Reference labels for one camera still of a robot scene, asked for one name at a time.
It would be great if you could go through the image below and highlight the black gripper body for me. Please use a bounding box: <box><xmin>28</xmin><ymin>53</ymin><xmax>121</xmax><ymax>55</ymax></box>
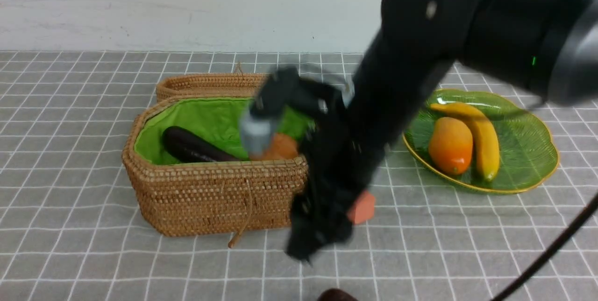
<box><xmin>285</xmin><ymin>100</ymin><xmax>388</xmax><ymax>262</ymax></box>

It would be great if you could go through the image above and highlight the brown plastic potato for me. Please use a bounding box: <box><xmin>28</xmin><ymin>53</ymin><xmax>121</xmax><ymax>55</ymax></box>
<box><xmin>249</xmin><ymin>133</ymin><xmax>299</xmax><ymax>161</ymax></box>

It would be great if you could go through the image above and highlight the orange yellow plastic mango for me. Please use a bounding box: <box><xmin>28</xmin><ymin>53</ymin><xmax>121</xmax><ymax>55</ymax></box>
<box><xmin>428</xmin><ymin>116</ymin><xmax>473</xmax><ymax>177</ymax></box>

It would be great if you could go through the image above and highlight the dark purple plastic fruit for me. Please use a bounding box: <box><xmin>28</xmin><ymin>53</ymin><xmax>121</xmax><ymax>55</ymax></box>
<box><xmin>317</xmin><ymin>288</ymin><xmax>357</xmax><ymax>301</ymax></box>

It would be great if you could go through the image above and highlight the yellow plastic banana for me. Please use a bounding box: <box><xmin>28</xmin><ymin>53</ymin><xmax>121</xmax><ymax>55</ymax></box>
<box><xmin>430</xmin><ymin>102</ymin><xmax>500</xmax><ymax>181</ymax></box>

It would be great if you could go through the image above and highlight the purple plastic eggplant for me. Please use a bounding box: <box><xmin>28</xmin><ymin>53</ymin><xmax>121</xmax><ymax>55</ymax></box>
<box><xmin>162</xmin><ymin>126</ymin><xmax>240</xmax><ymax>163</ymax></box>

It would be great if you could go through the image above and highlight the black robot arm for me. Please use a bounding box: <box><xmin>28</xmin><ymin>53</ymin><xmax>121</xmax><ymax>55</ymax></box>
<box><xmin>285</xmin><ymin>0</ymin><xmax>597</xmax><ymax>261</ymax></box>

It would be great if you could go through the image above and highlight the orange foam cube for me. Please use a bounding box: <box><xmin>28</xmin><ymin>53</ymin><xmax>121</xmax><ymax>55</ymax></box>
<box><xmin>348</xmin><ymin>190</ymin><xmax>376</xmax><ymax>225</ymax></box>

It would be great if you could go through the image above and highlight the woven wicker basket lid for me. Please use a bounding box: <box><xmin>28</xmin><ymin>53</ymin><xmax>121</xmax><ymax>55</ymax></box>
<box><xmin>155</xmin><ymin>63</ymin><xmax>267</xmax><ymax>102</ymax></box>

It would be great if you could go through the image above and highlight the woven wicker basket green lining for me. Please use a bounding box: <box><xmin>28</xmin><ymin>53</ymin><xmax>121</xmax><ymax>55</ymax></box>
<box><xmin>121</xmin><ymin>96</ymin><xmax>307</xmax><ymax>247</ymax></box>

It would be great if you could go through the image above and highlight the green glass leaf plate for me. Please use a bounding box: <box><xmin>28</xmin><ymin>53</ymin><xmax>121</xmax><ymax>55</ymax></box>
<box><xmin>402</xmin><ymin>89</ymin><xmax>560</xmax><ymax>195</ymax></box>

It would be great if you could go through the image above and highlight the grey checkered tablecloth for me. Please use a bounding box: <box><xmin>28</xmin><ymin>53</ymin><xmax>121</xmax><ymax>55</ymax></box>
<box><xmin>0</xmin><ymin>51</ymin><xmax>597</xmax><ymax>301</ymax></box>

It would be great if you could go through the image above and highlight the black cable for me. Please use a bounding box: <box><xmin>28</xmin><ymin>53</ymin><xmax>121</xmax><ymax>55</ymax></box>
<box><xmin>491</xmin><ymin>193</ymin><xmax>598</xmax><ymax>301</ymax></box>

